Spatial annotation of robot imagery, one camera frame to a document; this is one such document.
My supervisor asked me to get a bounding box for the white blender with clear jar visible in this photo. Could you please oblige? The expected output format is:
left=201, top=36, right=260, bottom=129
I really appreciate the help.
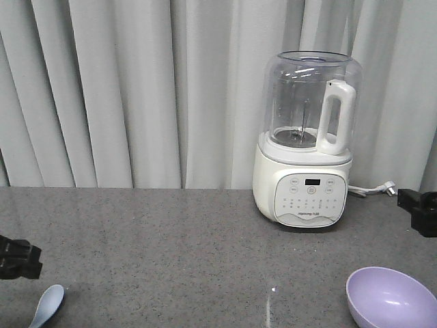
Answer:
left=252, top=51, right=362, bottom=228

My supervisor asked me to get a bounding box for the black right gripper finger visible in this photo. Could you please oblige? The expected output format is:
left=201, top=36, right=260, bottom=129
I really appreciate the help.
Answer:
left=397, top=189, right=436, bottom=237

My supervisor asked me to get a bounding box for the grey pleated curtain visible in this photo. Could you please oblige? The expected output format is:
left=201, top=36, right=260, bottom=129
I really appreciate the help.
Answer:
left=1, top=1, right=436, bottom=191

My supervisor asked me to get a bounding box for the white blender power cable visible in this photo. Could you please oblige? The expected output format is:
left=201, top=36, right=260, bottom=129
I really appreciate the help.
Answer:
left=348, top=180, right=399, bottom=199

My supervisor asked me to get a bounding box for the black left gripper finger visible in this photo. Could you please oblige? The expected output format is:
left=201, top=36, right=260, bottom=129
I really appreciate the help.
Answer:
left=1, top=236, right=42, bottom=279

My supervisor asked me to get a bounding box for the light blue plastic spoon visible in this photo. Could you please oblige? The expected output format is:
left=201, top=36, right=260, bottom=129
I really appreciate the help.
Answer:
left=29, top=284, right=65, bottom=328

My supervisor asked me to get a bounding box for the purple plastic bowl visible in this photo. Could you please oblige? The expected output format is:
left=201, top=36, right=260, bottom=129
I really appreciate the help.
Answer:
left=346, top=266, right=436, bottom=327

